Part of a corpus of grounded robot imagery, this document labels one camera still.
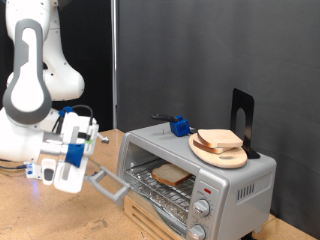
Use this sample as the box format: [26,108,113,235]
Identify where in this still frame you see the round wooden cutting board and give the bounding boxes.
[188,133,248,170]

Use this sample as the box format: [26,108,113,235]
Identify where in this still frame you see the crumpled aluminium foil liner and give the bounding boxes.
[133,184,188,228]

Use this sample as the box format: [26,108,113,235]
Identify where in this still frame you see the glass oven door with handle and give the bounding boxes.
[87,159,189,238]

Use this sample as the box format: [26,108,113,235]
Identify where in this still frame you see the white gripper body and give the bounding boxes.
[53,111,100,194]

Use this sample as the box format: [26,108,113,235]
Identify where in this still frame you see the dark grey fabric backdrop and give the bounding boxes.
[116,0,320,239]

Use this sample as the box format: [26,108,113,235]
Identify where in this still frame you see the black fabric curtain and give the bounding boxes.
[0,0,116,133]

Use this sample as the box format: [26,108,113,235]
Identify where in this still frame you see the wire oven rack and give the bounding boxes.
[124,158,197,228]

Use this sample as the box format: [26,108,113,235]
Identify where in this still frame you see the black metal bookend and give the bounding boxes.
[230,88,262,160]

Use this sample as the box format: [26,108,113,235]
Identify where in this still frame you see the silver oven dial knob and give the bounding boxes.
[193,199,211,218]
[188,224,207,240]

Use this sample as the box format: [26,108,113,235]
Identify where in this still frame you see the wrist camera on blue mount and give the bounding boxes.
[64,130,98,169]

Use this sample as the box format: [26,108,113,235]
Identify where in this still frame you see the white bread slice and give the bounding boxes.
[151,163,193,187]
[197,128,244,149]
[192,139,229,155]

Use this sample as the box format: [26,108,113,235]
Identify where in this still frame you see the silver toaster oven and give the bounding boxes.
[114,120,278,240]

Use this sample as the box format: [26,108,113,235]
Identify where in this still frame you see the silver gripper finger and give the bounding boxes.
[96,132,111,145]
[83,172,99,184]

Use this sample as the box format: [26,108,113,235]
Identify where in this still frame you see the black base cable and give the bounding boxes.
[0,163,28,170]

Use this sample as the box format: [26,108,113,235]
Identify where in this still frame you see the wooden base under oven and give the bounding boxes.
[123,194,181,240]

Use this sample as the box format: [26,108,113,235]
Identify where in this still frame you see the vertical metal pole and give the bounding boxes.
[110,0,119,130]

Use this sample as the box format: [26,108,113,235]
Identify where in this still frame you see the metal spatula with blue block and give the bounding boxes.
[151,113,198,138]

